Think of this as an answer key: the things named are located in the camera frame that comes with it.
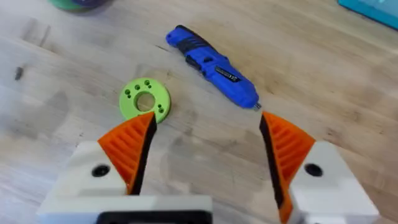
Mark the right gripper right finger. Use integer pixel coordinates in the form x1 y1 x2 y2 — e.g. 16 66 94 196
259 111 381 224

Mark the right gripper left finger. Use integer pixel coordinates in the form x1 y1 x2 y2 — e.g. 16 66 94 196
45 111 158 197

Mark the blue electric screwdriver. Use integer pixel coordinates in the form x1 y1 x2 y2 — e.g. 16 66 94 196
165 24 262 111

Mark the green disc with holes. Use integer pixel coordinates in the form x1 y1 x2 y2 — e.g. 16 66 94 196
119 77 172 124

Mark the green toy tub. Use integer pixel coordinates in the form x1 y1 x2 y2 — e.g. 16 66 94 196
47 0 108 12

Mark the teal box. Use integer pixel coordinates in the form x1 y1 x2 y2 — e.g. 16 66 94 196
337 0 398 31

